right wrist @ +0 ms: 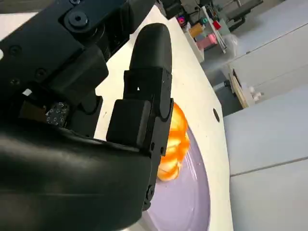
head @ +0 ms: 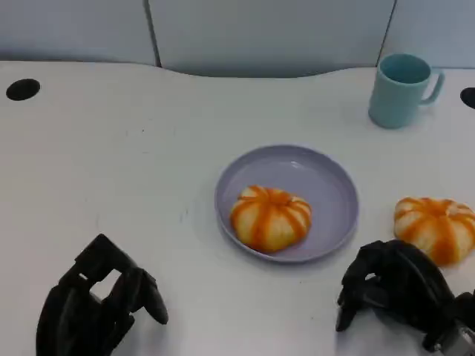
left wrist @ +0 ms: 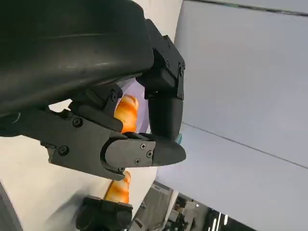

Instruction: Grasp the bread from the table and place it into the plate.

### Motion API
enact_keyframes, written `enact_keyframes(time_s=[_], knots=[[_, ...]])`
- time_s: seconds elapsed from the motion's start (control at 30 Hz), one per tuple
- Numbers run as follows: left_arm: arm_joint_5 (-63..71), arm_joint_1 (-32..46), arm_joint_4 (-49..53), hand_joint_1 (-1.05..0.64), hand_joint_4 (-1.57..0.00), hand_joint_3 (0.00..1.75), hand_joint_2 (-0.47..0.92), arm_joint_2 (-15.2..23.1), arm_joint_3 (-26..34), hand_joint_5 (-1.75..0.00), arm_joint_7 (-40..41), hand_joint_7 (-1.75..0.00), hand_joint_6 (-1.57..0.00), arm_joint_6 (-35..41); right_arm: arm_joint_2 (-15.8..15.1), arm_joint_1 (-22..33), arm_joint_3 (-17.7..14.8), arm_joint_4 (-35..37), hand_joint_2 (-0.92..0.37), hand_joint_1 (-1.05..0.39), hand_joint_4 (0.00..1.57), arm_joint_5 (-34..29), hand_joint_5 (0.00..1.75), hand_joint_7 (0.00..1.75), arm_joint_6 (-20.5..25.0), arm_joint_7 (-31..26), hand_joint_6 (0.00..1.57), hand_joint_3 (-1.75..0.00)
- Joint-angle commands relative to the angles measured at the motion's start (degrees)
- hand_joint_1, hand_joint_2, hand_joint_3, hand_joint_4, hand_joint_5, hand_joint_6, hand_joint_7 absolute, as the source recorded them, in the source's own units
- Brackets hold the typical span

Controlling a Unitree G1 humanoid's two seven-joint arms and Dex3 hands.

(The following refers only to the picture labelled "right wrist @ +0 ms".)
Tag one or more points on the red small item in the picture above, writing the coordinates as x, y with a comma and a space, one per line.
217, 24

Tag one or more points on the orange white toy bread roll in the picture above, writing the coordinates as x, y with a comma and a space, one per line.
176, 144

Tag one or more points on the orange box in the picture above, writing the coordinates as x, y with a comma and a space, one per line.
196, 30

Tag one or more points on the grey desk partition panel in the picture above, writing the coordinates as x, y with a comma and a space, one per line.
264, 130
269, 202

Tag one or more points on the lilac plate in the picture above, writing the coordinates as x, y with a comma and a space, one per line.
185, 199

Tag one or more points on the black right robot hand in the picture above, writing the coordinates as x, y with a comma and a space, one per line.
60, 180

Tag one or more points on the magenta lit device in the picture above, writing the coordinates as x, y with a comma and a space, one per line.
181, 19

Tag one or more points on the pink box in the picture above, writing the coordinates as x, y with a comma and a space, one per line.
207, 41

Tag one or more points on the dark grey workshop machine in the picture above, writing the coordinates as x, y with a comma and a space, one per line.
243, 9

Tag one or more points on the white shelf frame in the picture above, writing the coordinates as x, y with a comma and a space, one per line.
220, 39

